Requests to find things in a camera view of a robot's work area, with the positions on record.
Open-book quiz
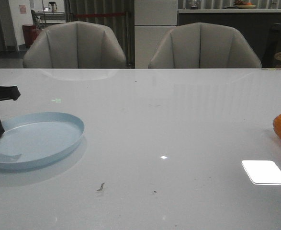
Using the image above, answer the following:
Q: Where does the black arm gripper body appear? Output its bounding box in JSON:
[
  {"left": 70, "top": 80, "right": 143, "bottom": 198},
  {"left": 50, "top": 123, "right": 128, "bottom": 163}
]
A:
[{"left": 0, "top": 86, "right": 21, "bottom": 101}]

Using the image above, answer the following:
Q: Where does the light blue round plate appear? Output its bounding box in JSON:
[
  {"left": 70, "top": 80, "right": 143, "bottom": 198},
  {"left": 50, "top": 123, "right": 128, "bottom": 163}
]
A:
[{"left": 0, "top": 112, "right": 85, "bottom": 170}]

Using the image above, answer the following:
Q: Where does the red bin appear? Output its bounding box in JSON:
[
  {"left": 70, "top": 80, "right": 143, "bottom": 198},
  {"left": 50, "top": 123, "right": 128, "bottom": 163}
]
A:
[{"left": 22, "top": 24, "right": 37, "bottom": 48}]

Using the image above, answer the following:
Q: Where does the background metal table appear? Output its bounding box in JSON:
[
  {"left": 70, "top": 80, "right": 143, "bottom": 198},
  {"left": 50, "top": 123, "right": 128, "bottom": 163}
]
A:
[{"left": 30, "top": 0, "right": 66, "bottom": 27}]

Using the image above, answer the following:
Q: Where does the left beige upholstered chair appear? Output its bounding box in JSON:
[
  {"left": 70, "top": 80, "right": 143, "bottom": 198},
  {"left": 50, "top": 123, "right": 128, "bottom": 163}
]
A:
[{"left": 22, "top": 21, "right": 126, "bottom": 69}]

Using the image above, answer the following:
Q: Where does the beige upholstered chair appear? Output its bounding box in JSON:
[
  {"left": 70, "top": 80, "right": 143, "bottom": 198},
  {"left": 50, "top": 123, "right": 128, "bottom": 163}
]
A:
[
  {"left": 22, "top": 21, "right": 126, "bottom": 69},
  {"left": 148, "top": 23, "right": 262, "bottom": 69}
]

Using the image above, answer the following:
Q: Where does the red barrier belt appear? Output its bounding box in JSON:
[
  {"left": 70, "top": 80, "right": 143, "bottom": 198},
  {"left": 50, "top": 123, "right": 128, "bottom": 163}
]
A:
[{"left": 73, "top": 12, "right": 126, "bottom": 18}]

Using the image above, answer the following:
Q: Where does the white cabinet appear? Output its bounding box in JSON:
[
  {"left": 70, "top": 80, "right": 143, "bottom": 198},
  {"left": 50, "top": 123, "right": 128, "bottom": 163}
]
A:
[{"left": 134, "top": 0, "right": 178, "bottom": 69}]

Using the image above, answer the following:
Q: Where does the right beige upholstered chair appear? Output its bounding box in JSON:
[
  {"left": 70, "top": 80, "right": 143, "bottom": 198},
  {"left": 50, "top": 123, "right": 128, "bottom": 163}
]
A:
[{"left": 148, "top": 23, "right": 262, "bottom": 69}]

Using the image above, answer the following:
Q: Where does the fruit bowl on counter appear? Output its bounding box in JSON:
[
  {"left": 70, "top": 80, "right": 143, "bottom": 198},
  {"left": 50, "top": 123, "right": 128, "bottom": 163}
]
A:
[{"left": 234, "top": 0, "right": 256, "bottom": 9}]

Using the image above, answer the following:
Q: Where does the dark counter with white top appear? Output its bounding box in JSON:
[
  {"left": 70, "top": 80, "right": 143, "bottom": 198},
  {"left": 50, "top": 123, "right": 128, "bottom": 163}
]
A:
[{"left": 177, "top": 9, "right": 281, "bottom": 61}]

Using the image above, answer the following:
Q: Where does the dark chair at right edge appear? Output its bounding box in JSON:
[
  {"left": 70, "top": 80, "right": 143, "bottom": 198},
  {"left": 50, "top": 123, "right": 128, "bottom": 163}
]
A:
[{"left": 262, "top": 23, "right": 281, "bottom": 68}]

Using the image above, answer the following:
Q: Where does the pink wall notice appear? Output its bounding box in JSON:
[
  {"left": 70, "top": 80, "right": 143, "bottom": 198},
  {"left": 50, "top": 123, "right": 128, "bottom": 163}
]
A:
[{"left": 19, "top": 4, "right": 26, "bottom": 14}]

